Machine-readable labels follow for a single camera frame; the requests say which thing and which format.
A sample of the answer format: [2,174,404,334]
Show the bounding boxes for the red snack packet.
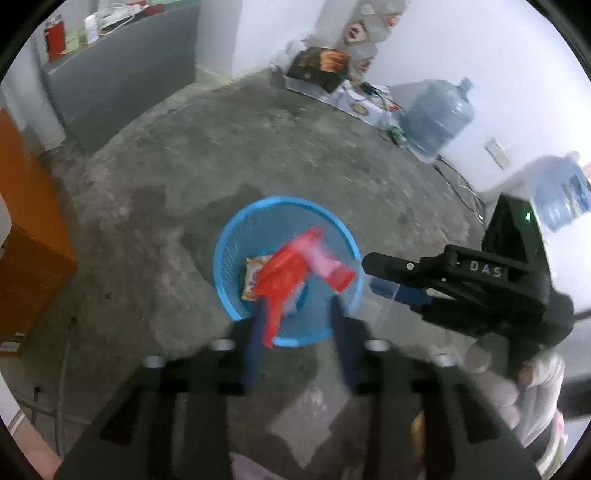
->
[254,227,356,349]

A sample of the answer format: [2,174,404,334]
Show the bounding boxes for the red thermos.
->
[44,14,64,61]

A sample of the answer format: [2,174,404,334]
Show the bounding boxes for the white plastic bag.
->
[277,39,308,70]

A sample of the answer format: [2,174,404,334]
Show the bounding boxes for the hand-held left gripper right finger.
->
[328,295,541,480]

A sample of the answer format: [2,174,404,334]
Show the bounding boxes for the blue plastic basket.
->
[213,196,365,348]

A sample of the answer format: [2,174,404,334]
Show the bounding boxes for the blue water jug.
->
[399,76,476,160]
[531,150,591,232]

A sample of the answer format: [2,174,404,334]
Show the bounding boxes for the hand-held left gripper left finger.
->
[55,295,273,480]

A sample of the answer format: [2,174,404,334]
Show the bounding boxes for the flat white box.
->
[284,76,402,130]

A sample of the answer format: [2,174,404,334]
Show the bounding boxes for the tangle of cables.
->
[360,80,407,144]

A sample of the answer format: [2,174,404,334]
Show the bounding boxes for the black printed box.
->
[286,46,352,93]

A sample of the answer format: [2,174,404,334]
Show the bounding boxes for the orange yellow snack packet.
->
[241,255,278,303]

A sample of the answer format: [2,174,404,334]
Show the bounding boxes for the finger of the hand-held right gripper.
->
[369,278,433,308]
[362,251,444,288]

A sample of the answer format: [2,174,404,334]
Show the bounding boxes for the person's right hand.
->
[464,344,536,425]

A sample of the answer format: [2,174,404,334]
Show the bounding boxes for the person's right forearm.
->
[512,355,568,462]

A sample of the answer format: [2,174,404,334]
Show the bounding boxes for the grey cabinet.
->
[39,0,201,153]

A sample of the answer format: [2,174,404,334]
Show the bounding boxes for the white wall socket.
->
[484,137,512,171]

